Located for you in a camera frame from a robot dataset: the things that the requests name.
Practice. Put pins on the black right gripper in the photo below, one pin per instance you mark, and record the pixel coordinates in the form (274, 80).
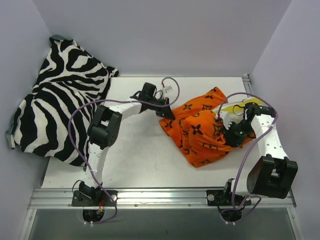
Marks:
(230, 137)

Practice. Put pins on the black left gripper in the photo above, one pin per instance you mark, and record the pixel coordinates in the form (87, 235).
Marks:
(162, 107)

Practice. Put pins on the white pillow yellow side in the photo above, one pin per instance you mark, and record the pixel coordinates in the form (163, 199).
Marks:
(236, 109)

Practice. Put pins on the orange patterned pillowcase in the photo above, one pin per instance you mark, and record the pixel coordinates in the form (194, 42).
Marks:
(195, 131)

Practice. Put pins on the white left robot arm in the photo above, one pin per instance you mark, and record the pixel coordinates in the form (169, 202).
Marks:
(104, 129)

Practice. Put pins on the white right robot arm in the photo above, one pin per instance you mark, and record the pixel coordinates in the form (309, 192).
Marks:
(273, 173)

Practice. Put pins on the zebra print pillow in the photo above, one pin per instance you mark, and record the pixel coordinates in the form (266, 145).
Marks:
(52, 120)

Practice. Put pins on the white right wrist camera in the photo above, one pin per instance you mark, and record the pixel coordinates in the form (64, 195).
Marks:
(227, 118)

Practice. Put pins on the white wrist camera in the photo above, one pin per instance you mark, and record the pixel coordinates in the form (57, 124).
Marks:
(164, 90)
(227, 118)

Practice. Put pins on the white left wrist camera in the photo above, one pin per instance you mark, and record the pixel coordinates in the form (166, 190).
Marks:
(164, 90)

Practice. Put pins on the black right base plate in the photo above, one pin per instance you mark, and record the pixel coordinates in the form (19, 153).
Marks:
(218, 197)

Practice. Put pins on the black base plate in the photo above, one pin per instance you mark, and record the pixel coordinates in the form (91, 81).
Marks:
(218, 197)
(100, 199)

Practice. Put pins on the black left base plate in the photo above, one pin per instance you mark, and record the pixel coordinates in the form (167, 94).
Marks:
(100, 199)

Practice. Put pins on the aluminium mounting rail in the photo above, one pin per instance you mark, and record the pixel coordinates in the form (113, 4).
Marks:
(130, 198)

